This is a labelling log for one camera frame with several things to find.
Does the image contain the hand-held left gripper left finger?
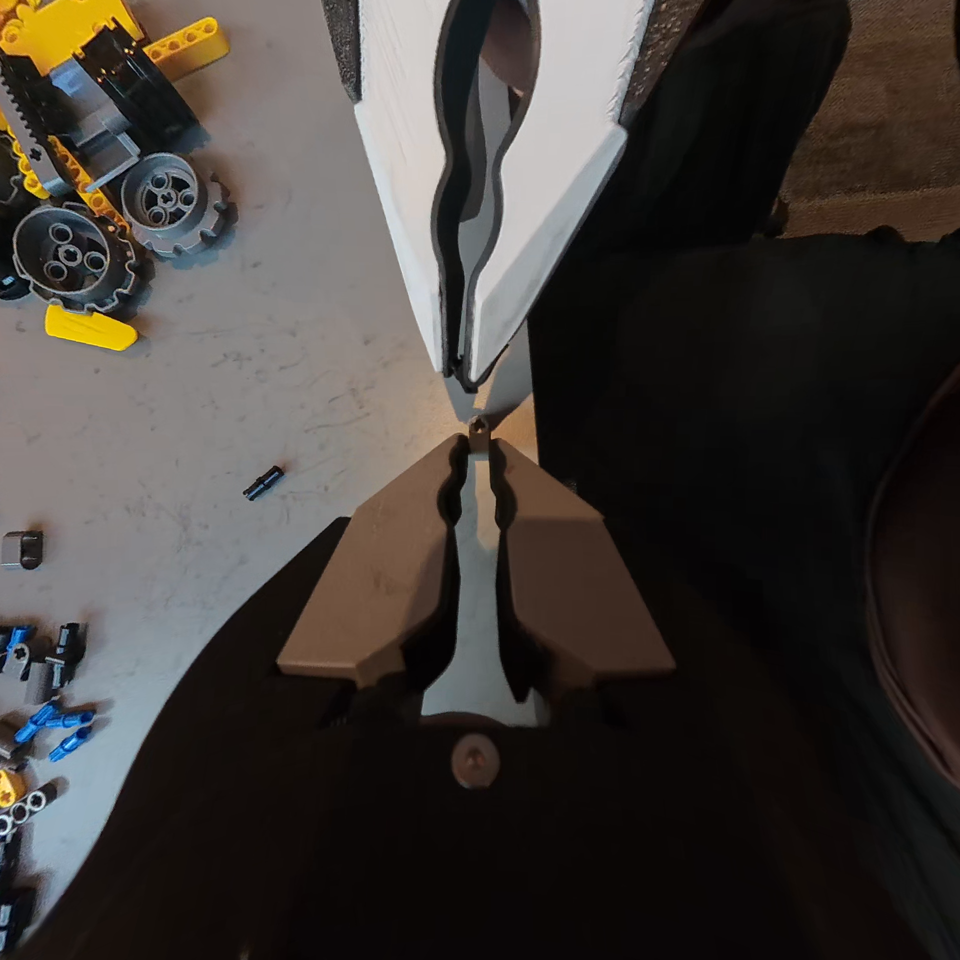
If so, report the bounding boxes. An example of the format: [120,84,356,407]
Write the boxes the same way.
[276,435,465,699]

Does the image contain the dark grey sleeve piece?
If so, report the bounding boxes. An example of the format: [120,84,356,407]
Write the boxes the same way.
[0,530,45,571]

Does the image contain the yellow grey toy vehicle chassis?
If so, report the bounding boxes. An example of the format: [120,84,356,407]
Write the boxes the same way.
[0,0,231,219]

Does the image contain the grey desk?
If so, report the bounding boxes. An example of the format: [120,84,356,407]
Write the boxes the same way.
[0,0,541,954]

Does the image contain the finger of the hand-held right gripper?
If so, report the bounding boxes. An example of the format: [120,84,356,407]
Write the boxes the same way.
[352,0,481,380]
[457,0,651,395]

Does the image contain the pile of small building pieces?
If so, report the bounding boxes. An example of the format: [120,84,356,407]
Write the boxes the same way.
[0,621,99,946]

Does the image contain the yellow curved panel piece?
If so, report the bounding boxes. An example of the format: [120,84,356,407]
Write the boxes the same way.
[43,302,140,352]

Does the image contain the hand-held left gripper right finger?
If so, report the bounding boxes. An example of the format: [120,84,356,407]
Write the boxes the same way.
[487,436,678,706]

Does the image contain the person's black trousers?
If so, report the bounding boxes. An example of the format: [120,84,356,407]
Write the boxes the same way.
[525,0,960,826]

